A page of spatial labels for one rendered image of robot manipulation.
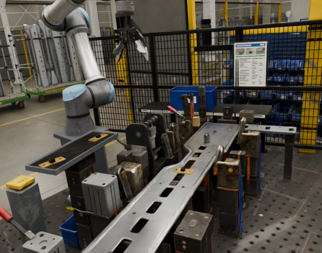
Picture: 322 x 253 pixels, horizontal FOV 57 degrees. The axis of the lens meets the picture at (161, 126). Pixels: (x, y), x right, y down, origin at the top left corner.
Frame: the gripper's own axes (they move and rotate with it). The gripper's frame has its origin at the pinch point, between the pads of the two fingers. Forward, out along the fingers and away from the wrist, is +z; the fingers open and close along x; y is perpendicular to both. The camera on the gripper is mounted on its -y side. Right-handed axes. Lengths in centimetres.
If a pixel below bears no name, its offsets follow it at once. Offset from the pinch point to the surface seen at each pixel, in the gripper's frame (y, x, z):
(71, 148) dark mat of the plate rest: 34.5, -10.9, 28.0
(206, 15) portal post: -431, -94, -30
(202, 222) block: 45, 44, 41
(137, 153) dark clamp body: 16.0, 6.7, 36.2
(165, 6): -218, -80, -37
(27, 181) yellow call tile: 60, -6, 28
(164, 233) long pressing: 49, 34, 44
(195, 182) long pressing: 18, 33, 44
